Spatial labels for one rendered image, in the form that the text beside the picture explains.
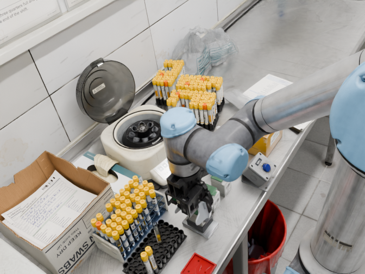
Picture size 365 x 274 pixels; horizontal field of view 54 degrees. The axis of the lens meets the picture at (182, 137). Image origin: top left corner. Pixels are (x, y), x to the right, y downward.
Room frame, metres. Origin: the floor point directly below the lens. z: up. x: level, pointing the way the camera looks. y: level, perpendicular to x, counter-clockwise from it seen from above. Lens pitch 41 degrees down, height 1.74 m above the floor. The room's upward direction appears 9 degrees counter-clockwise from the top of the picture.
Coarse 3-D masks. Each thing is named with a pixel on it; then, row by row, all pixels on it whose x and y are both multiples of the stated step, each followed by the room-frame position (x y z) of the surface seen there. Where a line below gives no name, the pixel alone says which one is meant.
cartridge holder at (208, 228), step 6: (186, 216) 0.63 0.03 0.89; (210, 216) 0.60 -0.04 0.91; (186, 222) 0.61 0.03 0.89; (192, 222) 0.59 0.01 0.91; (210, 222) 0.59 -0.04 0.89; (216, 222) 0.59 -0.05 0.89; (192, 228) 0.59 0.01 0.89; (198, 228) 0.57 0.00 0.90; (204, 228) 0.57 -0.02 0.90; (210, 228) 0.57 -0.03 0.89; (216, 228) 0.58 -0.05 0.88; (204, 234) 0.56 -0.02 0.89; (210, 234) 0.56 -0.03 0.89
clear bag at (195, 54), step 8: (192, 32) 1.46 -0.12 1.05; (200, 32) 1.44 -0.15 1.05; (184, 40) 1.42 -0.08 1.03; (192, 40) 1.41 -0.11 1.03; (200, 40) 1.43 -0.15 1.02; (176, 48) 1.42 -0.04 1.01; (184, 48) 1.38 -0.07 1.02; (192, 48) 1.38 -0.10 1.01; (200, 48) 1.40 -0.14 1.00; (176, 56) 1.38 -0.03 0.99; (184, 56) 1.36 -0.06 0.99; (192, 56) 1.35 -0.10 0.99; (200, 56) 1.35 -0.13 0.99; (208, 56) 1.42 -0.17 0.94; (184, 64) 1.35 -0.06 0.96; (192, 64) 1.33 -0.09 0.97; (200, 64) 1.34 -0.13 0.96; (208, 64) 1.41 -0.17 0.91; (192, 72) 1.32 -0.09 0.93; (200, 72) 1.33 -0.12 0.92
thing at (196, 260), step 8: (192, 256) 0.50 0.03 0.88; (200, 256) 0.50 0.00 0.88; (192, 264) 0.48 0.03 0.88; (200, 264) 0.48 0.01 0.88; (208, 264) 0.48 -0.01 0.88; (216, 264) 0.47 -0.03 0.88; (184, 272) 0.47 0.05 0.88; (192, 272) 0.46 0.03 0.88; (200, 272) 0.46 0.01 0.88; (208, 272) 0.46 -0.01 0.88
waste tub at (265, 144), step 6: (276, 132) 0.86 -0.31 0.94; (264, 138) 0.81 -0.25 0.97; (270, 138) 0.83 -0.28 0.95; (276, 138) 0.87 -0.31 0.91; (258, 144) 0.83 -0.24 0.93; (264, 144) 0.81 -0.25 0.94; (270, 144) 0.83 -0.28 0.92; (252, 150) 0.84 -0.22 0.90; (258, 150) 0.82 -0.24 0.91; (264, 150) 0.81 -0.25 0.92; (270, 150) 0.83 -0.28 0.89
